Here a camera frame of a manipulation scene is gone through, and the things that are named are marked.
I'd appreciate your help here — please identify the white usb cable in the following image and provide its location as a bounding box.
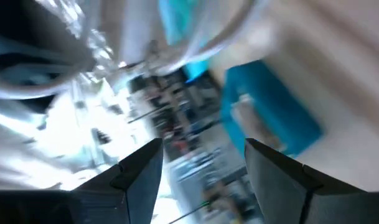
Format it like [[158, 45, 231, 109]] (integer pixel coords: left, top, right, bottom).
[[120, 0, 271, 75], [231, 93, 286, 152]]

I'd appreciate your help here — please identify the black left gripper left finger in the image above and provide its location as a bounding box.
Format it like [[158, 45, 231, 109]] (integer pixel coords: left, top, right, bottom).
[[0, 138, 164, 224]]

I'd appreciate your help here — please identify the dark blue plastic bin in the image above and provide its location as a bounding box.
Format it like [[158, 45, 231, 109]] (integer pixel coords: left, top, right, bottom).
[[219, 60, 324, 159]]

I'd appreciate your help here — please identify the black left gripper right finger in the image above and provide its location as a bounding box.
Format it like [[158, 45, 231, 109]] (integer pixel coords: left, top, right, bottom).
[[244, 138, 379, 224]]

